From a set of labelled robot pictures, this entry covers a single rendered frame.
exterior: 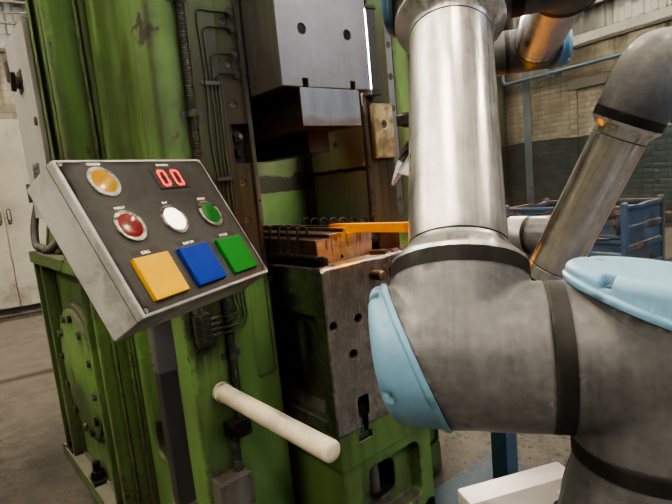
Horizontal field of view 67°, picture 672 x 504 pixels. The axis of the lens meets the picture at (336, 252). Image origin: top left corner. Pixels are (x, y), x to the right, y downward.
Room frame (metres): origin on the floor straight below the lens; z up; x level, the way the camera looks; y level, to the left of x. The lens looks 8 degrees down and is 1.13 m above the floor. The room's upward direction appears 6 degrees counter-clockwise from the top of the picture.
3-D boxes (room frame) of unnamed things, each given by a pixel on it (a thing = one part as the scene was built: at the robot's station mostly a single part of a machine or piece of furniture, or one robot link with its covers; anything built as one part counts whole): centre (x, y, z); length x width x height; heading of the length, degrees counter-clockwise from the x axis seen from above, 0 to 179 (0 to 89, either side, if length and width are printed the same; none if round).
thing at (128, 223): (0.81, 0.32, 1.09); 0.05 x 0.03 x 0.04; 130
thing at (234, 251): (0.97, 0.20, 1.01); 0.07 x 0.05 x 0.07; 155
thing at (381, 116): (1.65, -0.19, 1.27); 0.09 x 0.02 x 0.17; 130
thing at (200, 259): (0.88, 0.24, 1.01); 0.07 x 0.05 x 0.07; 155
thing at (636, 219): (4.76, -2.34, 0.36); 1.20 x 0.80 x 0.72; 35
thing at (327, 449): (1.06, 0.18, 0.62); 0.44 x 0.05 x 0.05; 40
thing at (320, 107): (1.51, 0.11, 1.32); 0.42 x 0.20 x 0.10; 40
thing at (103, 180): (0.82, 0.36, 1.16); 0.05 x 0.03 x 0.04; 130
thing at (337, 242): (1.51, 0.11, 0.96); 0.42 x 0.20 x 0.09; 40
